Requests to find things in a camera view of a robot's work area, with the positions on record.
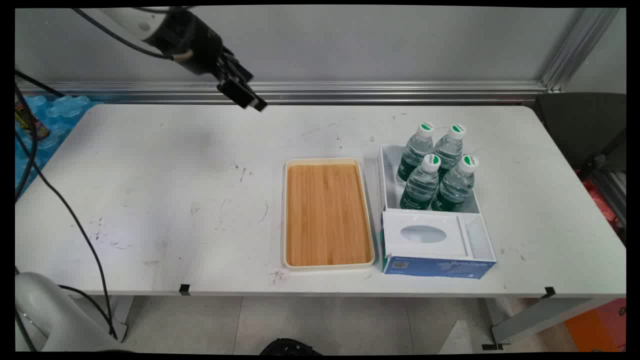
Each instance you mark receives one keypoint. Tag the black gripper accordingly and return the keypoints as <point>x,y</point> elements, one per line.
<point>192,42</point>

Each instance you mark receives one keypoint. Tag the clear water bottle green label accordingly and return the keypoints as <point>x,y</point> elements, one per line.
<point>449,147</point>
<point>421,185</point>
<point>457,185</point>
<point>415,152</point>

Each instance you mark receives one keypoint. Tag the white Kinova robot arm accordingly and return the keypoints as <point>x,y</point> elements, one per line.
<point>131,20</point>

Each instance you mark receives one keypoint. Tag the bamboo tray with cream rim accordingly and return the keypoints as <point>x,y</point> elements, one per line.
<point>327,215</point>

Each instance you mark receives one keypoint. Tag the blue wrapped bottle pack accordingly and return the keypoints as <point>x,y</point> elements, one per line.
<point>55,122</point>

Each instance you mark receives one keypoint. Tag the yellow and black can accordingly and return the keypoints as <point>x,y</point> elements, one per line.
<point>30,122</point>

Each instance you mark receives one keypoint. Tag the black tape marker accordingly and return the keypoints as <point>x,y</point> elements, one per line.
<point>184,289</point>
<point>549,292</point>

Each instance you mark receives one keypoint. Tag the white and blue cardboard box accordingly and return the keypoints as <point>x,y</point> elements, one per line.
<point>432,245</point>

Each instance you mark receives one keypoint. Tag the white table leg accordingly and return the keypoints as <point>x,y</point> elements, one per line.
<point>121,317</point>
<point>535,320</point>

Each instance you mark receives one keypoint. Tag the black round floor object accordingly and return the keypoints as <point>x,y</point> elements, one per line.
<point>290,347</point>

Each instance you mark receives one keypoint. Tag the red patterned bag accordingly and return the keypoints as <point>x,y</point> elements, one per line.
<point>602,202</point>

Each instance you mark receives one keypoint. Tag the orange box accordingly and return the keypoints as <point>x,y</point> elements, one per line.
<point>597,327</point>

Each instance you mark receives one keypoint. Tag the horizontal aluminium frame rail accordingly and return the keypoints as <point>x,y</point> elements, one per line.
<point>350,91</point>

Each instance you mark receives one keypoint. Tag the slanted aluminium frame post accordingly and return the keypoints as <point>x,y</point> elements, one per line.
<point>580,47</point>

